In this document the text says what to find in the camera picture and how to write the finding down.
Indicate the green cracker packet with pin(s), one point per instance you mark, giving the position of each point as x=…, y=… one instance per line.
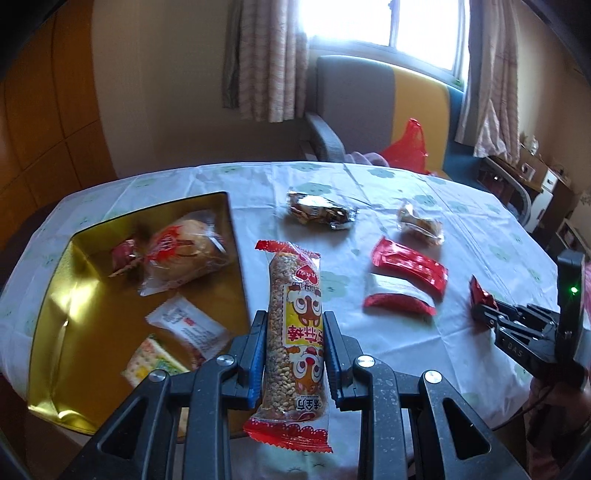
x=152, y=360

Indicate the round bread packet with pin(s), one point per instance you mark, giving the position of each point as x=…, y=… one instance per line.
x=184, y=249

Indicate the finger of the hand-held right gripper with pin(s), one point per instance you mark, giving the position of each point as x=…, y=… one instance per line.
x=531, y=348
x=517, y=316

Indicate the red plastic bag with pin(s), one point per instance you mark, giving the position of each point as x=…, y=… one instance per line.
x=408, y=147

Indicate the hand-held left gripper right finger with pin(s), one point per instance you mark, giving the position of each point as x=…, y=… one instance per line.
x=333, y=369

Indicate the red and white snack packet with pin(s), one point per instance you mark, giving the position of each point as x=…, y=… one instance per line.
x=397, y=293

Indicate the brown foil snack packet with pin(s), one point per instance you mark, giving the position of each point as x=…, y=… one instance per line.
x=314, y=207

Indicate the long peanut bar packet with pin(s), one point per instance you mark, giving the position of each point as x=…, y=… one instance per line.
x=295, y=323

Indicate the gold tin box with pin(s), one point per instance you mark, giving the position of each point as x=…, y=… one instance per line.
x=83, y=323

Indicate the grey and yellow sofa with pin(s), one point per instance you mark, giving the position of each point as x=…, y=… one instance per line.
x=351, y=92

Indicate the pink cloth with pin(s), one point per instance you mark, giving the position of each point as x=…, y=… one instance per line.
x=364, y=158

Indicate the white packet with red label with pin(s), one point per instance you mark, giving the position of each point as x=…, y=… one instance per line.
x=184, y=323

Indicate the small dark red candy packet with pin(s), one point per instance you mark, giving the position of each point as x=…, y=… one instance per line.
x=124, y=254

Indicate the pink patterned curtain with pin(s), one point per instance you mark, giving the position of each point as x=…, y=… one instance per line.
x=263, y=60
x=489, y=78

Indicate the window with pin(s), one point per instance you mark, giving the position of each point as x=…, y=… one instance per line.
x=392, y=23

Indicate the small clear pastry packet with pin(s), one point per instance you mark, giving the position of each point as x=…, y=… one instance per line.
x=418, y=224

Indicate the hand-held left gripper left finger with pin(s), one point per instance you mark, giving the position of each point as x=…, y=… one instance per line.
x=256, y=369

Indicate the wooden wardrobe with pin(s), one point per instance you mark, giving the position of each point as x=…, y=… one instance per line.
x=46, y=115

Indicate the small shiny red packet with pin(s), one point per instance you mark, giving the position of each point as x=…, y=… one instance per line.
x=478, y=290

